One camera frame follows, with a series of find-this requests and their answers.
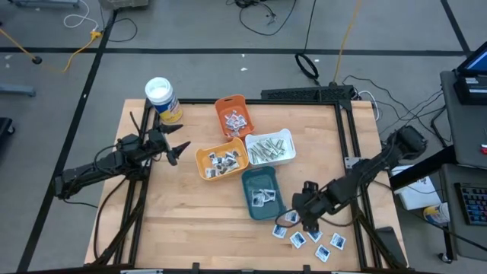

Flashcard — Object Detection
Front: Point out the black computer keyboard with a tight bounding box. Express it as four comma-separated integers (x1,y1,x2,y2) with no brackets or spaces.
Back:
454,181,487,227

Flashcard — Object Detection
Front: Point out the grey metal floor foot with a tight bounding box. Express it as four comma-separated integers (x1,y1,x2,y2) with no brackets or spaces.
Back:
7,0,81,9
0,84,37,98

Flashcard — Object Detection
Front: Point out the grey desk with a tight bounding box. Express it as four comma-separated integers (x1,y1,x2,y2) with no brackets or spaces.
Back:
439,163,487,262
440,70,487,168

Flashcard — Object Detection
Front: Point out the orange plastic bin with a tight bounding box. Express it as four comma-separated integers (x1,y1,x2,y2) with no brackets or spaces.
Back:
214,94,256,141

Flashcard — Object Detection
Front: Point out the teal plastic bin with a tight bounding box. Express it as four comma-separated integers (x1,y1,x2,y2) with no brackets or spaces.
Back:
240,164,287,221

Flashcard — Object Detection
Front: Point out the black monitor blue screen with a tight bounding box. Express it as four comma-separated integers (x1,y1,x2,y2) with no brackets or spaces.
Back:
456,49,487,77

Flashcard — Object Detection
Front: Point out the Lysol disinfecting wipes canister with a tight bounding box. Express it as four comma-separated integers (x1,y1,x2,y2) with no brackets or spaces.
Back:
144,76,183,123
422,202,450,225

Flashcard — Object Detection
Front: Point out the yellow hanging cord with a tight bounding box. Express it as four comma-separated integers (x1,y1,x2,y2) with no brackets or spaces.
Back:
332,0,362,84
0,28,37,60

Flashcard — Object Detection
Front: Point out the yellow extension cable with plug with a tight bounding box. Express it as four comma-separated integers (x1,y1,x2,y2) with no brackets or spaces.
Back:
40,30,103,74

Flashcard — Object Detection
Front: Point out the black desk crossbar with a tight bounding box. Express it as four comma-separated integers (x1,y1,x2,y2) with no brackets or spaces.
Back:
390,145,457,191

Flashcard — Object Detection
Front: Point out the black floor cable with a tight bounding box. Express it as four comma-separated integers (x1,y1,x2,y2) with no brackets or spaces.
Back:
226,0,298,37
341,74,446,132
100,17,138,43

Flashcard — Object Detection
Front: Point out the black flat pedal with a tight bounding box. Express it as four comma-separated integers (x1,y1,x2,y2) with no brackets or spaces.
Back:
374,226,408,267

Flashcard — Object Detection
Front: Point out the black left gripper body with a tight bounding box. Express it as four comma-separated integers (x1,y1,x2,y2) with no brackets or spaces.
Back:
147,128,170,155

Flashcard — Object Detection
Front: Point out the white plastic bin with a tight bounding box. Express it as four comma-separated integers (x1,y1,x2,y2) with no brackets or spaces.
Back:
244,128,297,167

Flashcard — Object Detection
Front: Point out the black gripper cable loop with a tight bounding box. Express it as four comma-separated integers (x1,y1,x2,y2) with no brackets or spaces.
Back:
274,207,359,229
129,110,143,135

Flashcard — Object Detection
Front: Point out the yellow plastic bin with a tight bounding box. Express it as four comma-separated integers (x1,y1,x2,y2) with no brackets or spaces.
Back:
195,137,250,182

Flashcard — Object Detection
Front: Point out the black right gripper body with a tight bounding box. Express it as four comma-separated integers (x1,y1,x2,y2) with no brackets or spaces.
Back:
291,190,333,225

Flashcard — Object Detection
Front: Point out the black cable with coil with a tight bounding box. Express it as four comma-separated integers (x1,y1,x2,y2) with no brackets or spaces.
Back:
294,0,320,87

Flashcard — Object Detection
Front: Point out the black box device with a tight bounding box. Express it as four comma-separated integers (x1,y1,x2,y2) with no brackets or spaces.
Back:
452,74,487,107

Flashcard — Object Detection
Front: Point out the white floor cable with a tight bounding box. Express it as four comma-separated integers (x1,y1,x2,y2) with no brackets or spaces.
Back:
62,0,100,31
357,90,380,121

